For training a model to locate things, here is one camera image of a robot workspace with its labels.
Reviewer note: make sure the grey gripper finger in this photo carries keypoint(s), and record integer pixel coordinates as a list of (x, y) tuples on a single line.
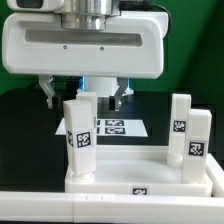
[(45, 82), (114, 101)]

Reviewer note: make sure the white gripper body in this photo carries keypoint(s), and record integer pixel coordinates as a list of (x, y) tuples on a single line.
[(131, 46)]

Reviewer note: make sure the white desk top tray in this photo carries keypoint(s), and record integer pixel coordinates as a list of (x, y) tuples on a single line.
[(135, 170)]

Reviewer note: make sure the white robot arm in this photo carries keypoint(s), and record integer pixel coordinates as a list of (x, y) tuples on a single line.
[(87, 15)]

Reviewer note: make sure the white marker sheet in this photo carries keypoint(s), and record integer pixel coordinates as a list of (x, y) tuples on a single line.
[(121, 127)]

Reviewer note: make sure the white right fence bar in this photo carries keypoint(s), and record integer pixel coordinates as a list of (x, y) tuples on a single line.
[(216, 174)]

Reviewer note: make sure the white fence bar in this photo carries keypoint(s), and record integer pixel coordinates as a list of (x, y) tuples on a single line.
[(216, 174), (110, 208)]

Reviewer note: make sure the white front fence bar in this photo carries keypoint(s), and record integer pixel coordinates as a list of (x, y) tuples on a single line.
[(110, 208)]

